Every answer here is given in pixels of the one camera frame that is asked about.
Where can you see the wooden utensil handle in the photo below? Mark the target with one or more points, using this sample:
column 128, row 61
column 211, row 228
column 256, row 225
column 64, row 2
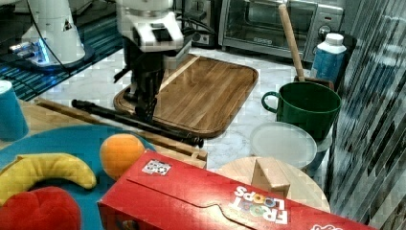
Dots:
column 288, row 31

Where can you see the wooden drawer with black handle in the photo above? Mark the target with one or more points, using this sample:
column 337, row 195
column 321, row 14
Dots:
column 176, row 144

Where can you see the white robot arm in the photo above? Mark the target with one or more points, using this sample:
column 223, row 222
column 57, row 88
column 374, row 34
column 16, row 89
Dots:
column 150, row 31

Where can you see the white blue-labelled bottle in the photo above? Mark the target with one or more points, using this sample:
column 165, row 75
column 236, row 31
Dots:
column 328, row 58

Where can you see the green mug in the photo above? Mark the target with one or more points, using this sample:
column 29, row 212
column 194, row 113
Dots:
column 307, row 105

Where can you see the silver toaster oven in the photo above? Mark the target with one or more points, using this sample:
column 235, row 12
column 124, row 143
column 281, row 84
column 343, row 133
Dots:
column 256, row 26

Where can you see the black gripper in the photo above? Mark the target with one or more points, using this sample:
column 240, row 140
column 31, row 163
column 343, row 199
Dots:
column 147, row 71

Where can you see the yellow banana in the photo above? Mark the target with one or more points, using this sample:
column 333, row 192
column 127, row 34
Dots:
column 28, row 169

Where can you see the orange fruit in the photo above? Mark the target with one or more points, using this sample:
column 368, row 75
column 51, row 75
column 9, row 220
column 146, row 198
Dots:
column 119, row 152

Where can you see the red apple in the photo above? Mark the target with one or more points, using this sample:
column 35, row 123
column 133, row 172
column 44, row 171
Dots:
column 49, row 208

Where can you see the teal plate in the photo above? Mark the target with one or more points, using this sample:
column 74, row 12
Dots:
column 53, row 180

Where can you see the glass jar with wooden lid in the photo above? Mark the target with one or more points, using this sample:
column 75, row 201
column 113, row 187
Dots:
column 272, row 175

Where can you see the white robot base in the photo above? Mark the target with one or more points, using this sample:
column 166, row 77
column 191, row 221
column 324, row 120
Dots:
column 53, row 40

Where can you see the red cereal box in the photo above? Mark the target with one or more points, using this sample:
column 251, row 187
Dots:
column 161, row 193

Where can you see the blue can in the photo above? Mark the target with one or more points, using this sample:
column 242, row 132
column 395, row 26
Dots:
column 13, row 125

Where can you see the large wooden cutting board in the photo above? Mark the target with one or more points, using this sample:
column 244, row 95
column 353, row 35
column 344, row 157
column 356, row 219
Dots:
column 203, row 95

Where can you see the glass jar with clear lid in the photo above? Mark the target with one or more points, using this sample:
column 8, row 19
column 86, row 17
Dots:
column 287, row 143

